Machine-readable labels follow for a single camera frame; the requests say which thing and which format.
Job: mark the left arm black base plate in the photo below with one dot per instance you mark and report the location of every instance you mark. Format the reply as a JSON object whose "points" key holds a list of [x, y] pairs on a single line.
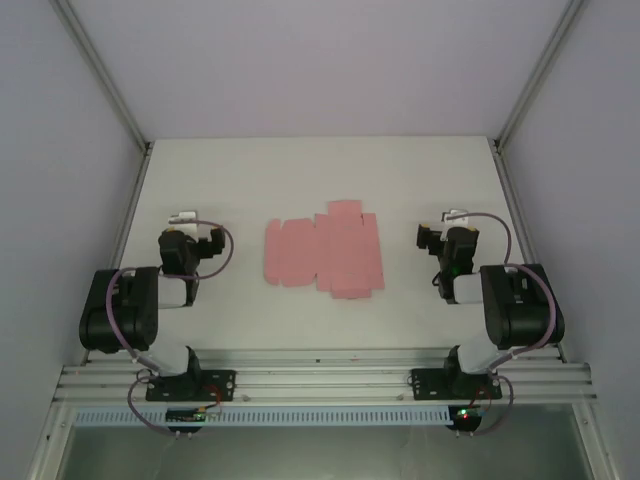
{"points": [[225, 381]]}

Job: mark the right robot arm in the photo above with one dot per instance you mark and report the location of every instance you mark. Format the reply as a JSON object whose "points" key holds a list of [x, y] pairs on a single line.
{"points": [[520, 310]]}

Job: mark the aluminium frame post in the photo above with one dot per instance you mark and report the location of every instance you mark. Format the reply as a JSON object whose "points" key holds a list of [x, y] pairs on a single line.
{"points": [[100, 75], [542, 75]]}

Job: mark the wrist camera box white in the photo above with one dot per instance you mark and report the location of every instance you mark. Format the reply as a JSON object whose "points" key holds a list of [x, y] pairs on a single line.
{"points": [[185, 216], [457, 218]]}

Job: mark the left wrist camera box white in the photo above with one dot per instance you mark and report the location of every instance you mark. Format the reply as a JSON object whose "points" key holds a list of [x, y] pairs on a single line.
{"points": [[185, 216]]}

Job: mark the pink paper box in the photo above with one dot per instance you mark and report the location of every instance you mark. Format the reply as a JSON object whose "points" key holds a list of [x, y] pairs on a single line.
{"points": [[345, 250]]}

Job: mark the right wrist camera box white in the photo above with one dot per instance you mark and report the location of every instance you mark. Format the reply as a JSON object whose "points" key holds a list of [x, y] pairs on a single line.
{"points": [[457, 218]]}

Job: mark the aluminium table side rail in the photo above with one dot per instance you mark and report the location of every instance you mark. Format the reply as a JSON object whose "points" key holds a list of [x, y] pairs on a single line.
{"points": [[127, 220], [515, 220]]}

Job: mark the aluminium mounting rail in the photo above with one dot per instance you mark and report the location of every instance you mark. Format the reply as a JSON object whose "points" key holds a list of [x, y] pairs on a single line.
{"points": [[320, 381]]}

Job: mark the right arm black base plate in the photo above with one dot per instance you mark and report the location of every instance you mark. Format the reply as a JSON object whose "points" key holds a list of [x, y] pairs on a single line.
{"points": [[425, 386]]}

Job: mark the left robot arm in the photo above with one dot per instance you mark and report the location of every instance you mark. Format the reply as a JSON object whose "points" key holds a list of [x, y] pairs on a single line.
{"points": [[120, 310]]}

